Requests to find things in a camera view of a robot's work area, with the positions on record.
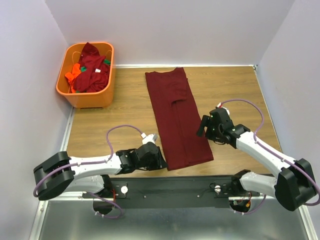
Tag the orange plastic bin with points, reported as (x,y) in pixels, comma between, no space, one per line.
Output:
(100,99)

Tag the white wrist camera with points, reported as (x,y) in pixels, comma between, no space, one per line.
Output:
(220,105)
(150,138)

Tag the dark red shirt in bin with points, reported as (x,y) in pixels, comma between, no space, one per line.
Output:
(96,76)

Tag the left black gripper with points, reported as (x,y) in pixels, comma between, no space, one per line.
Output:
(159,163)

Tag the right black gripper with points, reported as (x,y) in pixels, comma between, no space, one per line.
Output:
(206,121)

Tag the green shirt in bin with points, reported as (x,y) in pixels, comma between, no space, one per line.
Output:
(107,62)

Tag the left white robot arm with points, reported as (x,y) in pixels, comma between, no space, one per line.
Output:
(62,173)

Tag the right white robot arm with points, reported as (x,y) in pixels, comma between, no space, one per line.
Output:
(291,183)

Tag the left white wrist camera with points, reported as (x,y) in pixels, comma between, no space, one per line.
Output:
(150,138)

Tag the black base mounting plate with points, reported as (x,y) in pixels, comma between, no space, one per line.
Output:
(169,192)

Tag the orange shirt in bin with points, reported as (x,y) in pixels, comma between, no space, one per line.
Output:
(71,76)

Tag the maroon t shirt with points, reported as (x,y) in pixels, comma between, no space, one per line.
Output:
(177,119)

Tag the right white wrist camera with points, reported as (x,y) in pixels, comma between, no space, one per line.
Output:
(220,105)

